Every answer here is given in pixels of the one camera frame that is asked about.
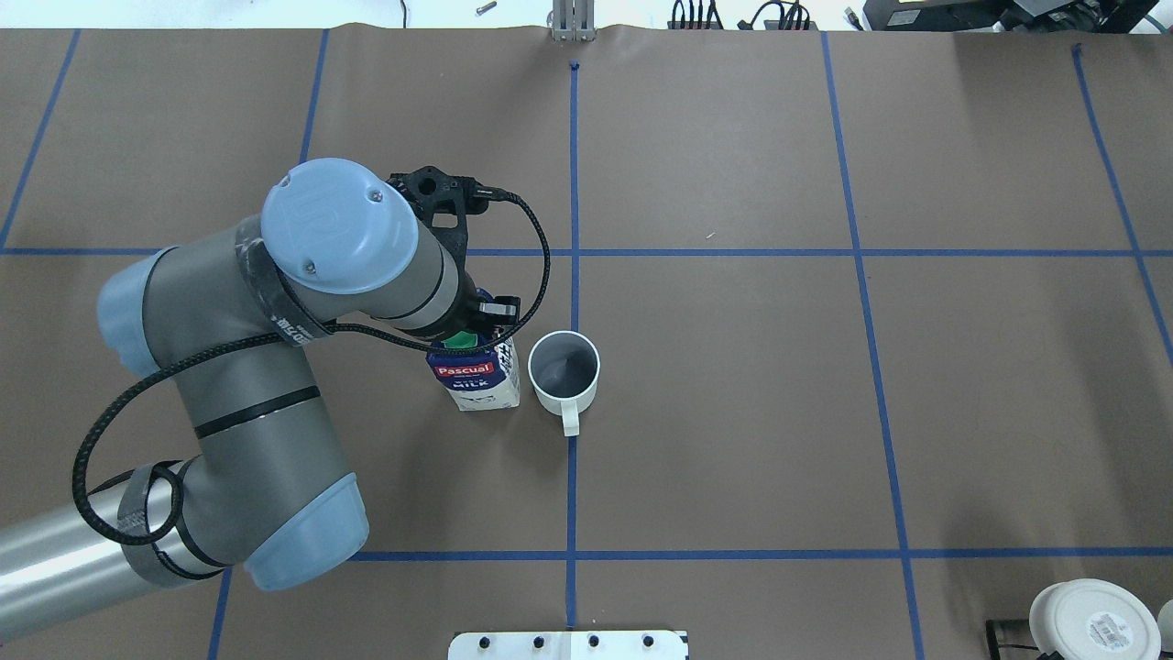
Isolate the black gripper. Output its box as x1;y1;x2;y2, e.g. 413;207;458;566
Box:
445;272;522;341

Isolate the blue white milk carton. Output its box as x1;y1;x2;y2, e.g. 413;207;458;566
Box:
426;325;521;411

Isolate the white mug grey inside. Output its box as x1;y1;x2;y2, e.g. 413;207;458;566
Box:
527;329;602;437

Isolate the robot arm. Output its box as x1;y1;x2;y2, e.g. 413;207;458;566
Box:
4;158;533;642

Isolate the white cup in rack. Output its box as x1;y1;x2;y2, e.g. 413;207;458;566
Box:
1029;579;1162;659

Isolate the black power strip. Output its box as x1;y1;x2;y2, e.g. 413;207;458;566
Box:
663;1;818;32

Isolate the black laptop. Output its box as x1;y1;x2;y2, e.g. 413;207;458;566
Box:
861;1;1169;34

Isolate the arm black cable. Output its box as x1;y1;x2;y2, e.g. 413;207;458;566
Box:
72;188;552;547

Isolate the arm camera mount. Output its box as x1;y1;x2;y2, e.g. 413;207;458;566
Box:
385;166;496;260

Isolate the aluminium frame post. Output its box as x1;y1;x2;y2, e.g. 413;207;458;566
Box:
548;0;597;42

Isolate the white camera post with base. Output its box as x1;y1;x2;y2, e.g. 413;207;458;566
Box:
447;630;691;659

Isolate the black wire dish rack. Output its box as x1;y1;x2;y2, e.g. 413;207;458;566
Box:
983;618;1044;660

